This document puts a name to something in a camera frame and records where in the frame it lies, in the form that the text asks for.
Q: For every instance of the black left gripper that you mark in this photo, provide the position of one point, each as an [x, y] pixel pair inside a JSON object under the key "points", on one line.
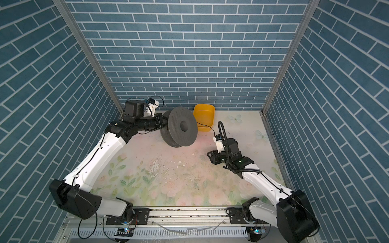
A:
{"points": [[159, 124]]}

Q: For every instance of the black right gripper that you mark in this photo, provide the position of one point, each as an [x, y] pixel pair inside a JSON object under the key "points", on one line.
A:
{"points": [[214, 157]]}

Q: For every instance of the grey perforated cable spool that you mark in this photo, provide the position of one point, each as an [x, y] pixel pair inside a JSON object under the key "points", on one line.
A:
{"points": [[181, 129]]}

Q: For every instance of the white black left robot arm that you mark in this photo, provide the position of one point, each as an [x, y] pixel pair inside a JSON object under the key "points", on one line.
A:
{"points": [[72, 193]]}

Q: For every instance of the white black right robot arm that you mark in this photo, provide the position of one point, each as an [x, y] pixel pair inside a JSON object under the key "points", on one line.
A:
{"points": [[273, 194]]}

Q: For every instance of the yellow plastic bin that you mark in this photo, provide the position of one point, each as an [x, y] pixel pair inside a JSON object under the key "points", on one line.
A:
{"points": [[204, 115]]}

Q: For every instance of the right green circuit board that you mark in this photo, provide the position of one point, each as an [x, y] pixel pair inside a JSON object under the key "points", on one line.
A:
{"points": [[255, 234]]}

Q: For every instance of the green circuit board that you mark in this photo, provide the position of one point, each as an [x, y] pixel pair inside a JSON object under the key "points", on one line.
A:
{"points": [[255, 234], [124, 232]]}

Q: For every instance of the left green circuit board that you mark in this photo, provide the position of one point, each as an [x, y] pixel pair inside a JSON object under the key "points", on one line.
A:
{"points": [[124, 232]]}

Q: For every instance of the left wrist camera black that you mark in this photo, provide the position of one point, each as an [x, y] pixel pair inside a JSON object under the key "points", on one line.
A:
{"points": [[136, 109]]}

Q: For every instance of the aluminium corner post left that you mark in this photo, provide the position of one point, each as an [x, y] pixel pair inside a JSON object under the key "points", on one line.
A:
{"points": [[81, 40]]}

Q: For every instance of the aluminium corner post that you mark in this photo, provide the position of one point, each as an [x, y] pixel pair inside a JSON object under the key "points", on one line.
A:
{"points": [[81, 40], [302, 27]]}

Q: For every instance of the aluminium corner post right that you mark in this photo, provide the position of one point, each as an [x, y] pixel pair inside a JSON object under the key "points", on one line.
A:
{"points": [[302, 27]]}

